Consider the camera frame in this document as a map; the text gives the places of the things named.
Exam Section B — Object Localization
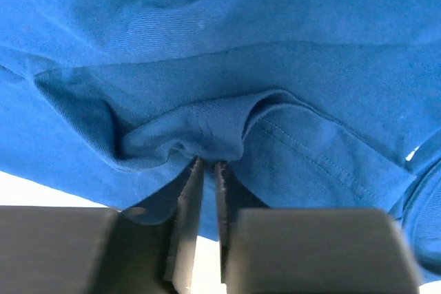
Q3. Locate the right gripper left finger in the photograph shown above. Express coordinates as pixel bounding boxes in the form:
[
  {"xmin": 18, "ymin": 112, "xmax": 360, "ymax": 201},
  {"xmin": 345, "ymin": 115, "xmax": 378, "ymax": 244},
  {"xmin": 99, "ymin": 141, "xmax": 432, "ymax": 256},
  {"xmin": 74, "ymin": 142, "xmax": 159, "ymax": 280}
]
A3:
[{"xmin": 120, "ymin": 158, "xmax": 205, "ymax": 294}]

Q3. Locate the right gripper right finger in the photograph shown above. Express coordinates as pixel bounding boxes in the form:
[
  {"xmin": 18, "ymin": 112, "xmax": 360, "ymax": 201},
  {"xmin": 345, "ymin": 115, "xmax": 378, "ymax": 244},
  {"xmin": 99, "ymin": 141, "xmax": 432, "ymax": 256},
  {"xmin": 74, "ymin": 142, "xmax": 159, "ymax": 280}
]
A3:
[{"xmin": 215, "ymin": 161, "xmax": 269, "ymax": 284}]

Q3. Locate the blue mickey t-shirt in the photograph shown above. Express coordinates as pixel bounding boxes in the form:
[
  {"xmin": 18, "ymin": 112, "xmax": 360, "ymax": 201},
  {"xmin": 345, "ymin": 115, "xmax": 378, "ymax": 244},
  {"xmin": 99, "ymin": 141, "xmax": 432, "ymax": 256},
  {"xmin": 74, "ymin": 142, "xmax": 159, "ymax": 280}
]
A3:
[{"xmin": 1, "ymin": 0, "xmax": 440, "ymax": 282}]

